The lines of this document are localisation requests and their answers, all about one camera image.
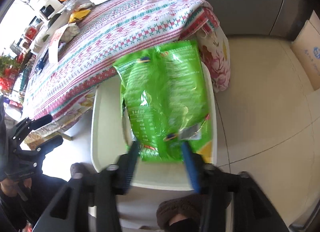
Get beige printed packet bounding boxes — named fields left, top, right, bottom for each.
left=48, top=25, right=67, bottom=63

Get green leafy vegetables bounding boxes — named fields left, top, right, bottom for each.
left=0, top=54, right=22, bottom=70

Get black wire rack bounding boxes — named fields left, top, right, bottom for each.
left=7, top=42, right=34, bottom=99

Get red spice jar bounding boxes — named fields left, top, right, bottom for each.
left=25, top=26, right=38, bottom=41

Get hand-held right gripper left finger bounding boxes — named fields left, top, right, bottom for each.
left=27, top=141, right=140, bottom=232

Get dark round object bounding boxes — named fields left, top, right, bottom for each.
left=47, top=12, right=62, bottom=28

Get brown fuzzy slipper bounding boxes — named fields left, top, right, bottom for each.
left=156, top=193, right=234, bottom=232
left=70, top=162, right=87, bottom=180

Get green snack bag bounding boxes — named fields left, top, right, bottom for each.
left=112, top=40, right=213, bottom=164

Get person's dark trousers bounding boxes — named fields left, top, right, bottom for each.
left=0, top=172, right=73, bottom=232

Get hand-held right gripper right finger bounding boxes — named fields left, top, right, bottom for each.
left=180, top=141, right=292, bottom=232

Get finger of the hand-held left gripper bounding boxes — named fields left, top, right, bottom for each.
left=10, top=115, right=53, bottom=143
left=22, top=136, right=64, bottom=165

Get person's left hand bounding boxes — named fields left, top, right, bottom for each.
left=0, top=179, right=33, bottom=199

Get striped patterned tablecloth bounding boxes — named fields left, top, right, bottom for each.
left=22, top=0, right=221, bottom=120

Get bag of red vegetables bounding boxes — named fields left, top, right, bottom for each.
left=0, top=68, right=18, bottom=91

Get yellow snack wrapper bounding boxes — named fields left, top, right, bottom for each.
left=68, top=9, right=92, bottom=24

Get crumpled clear plastic bag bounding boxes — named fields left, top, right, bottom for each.
left=61, top=23, right=81, bottom=42

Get large cardboard box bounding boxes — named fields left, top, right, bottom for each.
left=291, top=10, right=320, bottom=91

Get white kitchen appliance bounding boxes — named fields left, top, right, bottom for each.
left=28, top=0, right=66, bottom=22

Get white floral cloth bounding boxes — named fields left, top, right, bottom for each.
left=30, top=22, right=63, bottom=54

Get white plastic bin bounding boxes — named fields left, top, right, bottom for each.
left=90, top=61, right=218, bottom=192

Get blue carton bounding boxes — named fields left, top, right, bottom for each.
left=34, top=49, right=50, bottom=74

